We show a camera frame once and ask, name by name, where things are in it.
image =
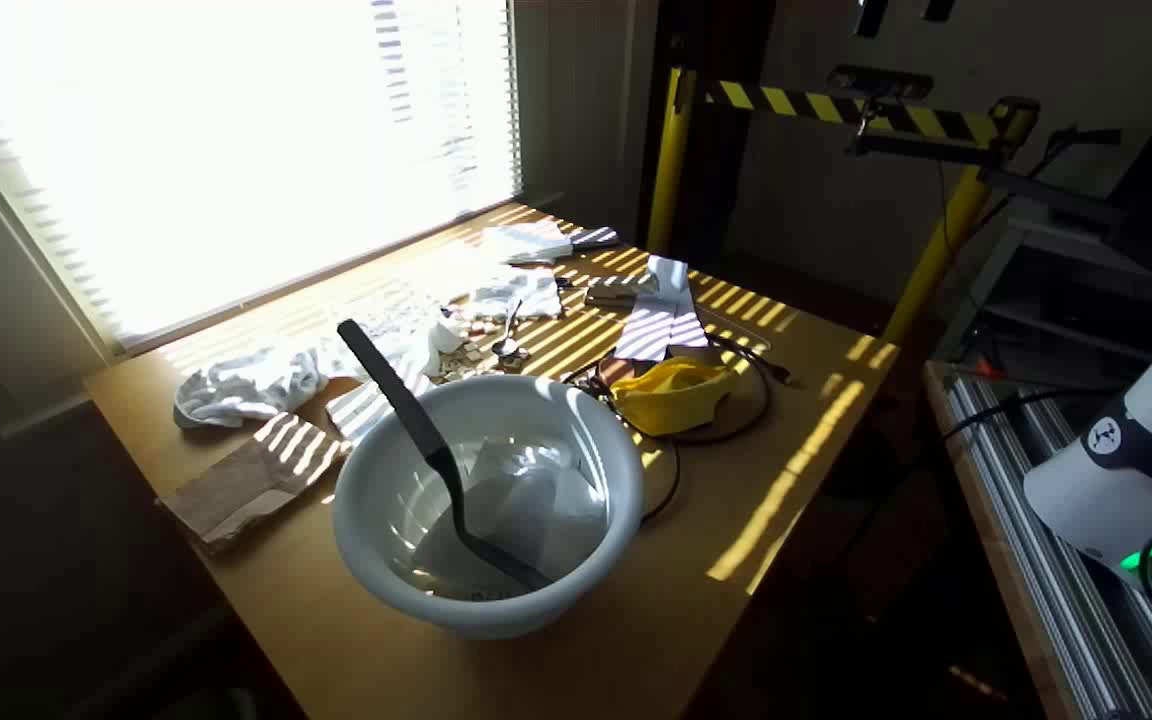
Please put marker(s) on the striped grey cloth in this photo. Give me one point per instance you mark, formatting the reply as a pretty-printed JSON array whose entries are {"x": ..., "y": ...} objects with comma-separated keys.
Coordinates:
[{"x": 662, "y": 312}]

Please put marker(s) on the yellow tape measure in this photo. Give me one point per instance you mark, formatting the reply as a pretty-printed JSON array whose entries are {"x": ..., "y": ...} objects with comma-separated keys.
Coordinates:
[{"x": 675, "y": 397}]

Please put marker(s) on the white plastic bowl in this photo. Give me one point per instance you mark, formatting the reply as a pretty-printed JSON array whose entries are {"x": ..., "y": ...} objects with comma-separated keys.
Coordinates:
[{"x": 390, "y": 499}]

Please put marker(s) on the white cloth near window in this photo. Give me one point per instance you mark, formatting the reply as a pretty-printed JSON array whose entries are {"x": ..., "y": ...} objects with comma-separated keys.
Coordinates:
[{"x": 540, "y": 243}]

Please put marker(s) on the white paper in bowl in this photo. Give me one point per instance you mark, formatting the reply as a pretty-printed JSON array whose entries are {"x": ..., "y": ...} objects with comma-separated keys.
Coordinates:
[{"x": 528, "y": 500}]

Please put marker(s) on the black plastic spatula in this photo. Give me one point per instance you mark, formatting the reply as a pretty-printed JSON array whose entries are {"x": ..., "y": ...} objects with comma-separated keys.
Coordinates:
[{"x": 434, "y": 448}]

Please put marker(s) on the brown paper napkin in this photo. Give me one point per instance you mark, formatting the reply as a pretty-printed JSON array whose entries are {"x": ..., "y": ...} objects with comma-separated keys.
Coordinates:
[{"x": 255, "y": 483}]

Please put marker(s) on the white crumpled cloth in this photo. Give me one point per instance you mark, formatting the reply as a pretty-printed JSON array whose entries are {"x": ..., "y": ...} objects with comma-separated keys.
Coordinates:
[{"x": 255, "y": 385}]

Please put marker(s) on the white window blinds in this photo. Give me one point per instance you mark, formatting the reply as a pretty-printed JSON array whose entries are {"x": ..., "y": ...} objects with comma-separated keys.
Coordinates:
[{"x": 183, "y": 156}]

